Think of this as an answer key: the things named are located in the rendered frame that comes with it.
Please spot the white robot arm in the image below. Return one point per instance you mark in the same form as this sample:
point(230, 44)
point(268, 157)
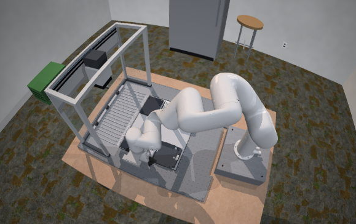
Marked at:
point(187, 110)

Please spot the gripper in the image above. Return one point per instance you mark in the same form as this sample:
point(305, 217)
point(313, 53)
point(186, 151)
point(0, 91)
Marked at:
point(145, 157)

